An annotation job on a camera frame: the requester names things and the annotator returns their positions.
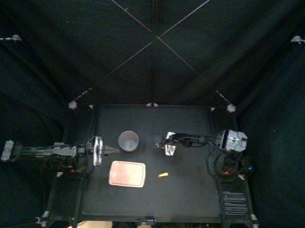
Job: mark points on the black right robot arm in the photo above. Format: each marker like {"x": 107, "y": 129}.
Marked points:
{"x": 222, "y": 145}

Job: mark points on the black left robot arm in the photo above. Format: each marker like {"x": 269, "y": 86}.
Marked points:
{"x": 59, "y": 150}

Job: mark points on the grey bowl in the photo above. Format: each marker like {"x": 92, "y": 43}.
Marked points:
{"x": 128, "y": 141}

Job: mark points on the small red chile toy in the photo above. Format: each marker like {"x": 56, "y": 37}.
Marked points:
{"x": 163, "y": 175}

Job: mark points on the pink square container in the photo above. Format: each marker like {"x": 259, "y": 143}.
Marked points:
{"x": 127, "y": 174}

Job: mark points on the table edge clamp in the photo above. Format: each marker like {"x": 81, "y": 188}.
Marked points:
{"x": 148, "y": 221}

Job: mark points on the silver frame middle bracket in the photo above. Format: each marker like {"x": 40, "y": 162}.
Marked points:
{"x": 151, "y": 104}

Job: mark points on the silver frame corner bracket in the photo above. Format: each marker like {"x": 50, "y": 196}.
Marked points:
{"x": 72, "y": 104}
{"x": 13, "y": 38}
{"x": 230, "y": 108}
{"x": 297, "y": 39}

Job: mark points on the silver table corner bracket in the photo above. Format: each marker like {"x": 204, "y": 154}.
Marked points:
{"x": 42, "y": 218}

